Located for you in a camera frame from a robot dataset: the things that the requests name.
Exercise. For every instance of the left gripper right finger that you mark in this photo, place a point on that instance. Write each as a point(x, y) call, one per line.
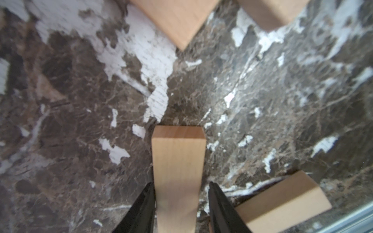
point(223, 216)

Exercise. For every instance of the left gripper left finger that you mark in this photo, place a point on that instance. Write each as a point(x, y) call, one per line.
point(140, 217)

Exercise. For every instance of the wooden block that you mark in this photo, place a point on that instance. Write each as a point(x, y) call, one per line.
point(178, 154)
point(283, 205)
point(179, 20)
point(270, 15)

